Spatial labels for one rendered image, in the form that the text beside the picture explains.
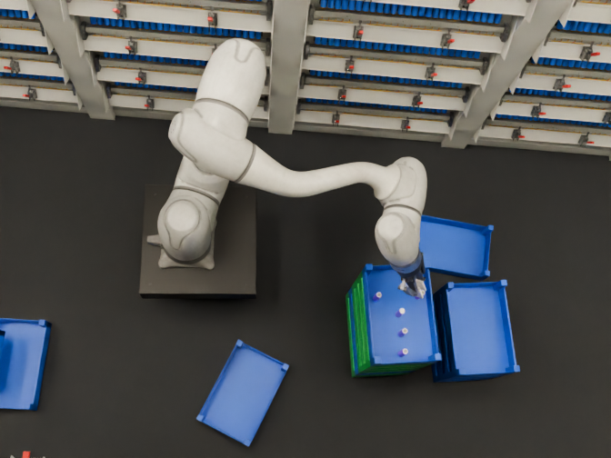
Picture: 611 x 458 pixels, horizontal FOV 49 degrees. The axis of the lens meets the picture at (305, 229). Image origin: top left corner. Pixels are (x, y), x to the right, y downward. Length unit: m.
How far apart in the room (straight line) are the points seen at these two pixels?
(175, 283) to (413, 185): 0.88
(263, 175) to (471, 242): 1.30
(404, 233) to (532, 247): 1.14
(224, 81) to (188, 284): 0.89
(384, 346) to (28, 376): 1.24
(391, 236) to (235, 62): 0.56
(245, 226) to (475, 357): 0.88
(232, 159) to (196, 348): 1.11
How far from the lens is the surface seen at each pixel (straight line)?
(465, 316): 2.33
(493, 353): 2.34
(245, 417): 2.43
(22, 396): 2.56
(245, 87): 1.53
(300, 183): 1.58
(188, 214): 1.99
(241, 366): 2.44
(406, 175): 1.77
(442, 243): 2.62
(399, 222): 1.68
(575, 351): 2.72
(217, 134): 1.48
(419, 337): 2.11
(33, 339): 2.57
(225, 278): 2.21
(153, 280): 2.23
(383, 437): 2.47
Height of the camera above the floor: 2.43
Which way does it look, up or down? 72 degrees down
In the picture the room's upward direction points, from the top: 14 degrees clockwise
